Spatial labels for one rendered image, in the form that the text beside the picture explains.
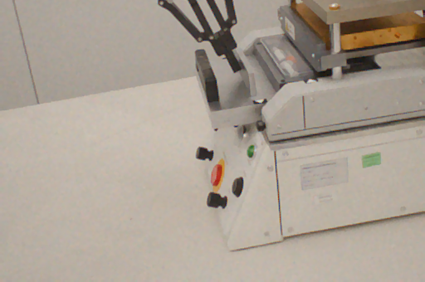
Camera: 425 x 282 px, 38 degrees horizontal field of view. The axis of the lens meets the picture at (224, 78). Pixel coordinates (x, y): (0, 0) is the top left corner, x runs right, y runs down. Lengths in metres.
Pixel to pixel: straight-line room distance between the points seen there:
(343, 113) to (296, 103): 0.08
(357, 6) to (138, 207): 0.53
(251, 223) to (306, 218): 0.09
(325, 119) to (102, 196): 0.48
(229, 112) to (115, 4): 1.57
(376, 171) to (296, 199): 0.13
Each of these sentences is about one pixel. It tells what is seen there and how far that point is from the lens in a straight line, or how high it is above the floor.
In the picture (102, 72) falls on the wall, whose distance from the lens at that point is 2.56.
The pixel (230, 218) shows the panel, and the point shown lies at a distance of 1.02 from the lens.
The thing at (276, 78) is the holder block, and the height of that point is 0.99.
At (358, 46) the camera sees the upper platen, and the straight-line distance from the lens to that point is 0.98.
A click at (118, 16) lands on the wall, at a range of 2.49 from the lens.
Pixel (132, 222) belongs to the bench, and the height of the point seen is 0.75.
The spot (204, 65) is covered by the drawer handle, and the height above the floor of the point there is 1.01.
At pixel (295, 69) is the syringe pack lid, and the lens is 0.99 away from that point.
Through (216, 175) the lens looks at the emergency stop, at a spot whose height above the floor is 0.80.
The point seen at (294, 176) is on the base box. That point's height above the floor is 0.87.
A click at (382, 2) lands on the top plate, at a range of 0.94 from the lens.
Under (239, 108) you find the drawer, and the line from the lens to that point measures 0.95.
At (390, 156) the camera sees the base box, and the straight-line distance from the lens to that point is 0.99.
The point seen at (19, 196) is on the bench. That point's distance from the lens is 1.28.
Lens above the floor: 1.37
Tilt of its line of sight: 22 degrees down
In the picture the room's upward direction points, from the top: 6 degrees counter-clockwise
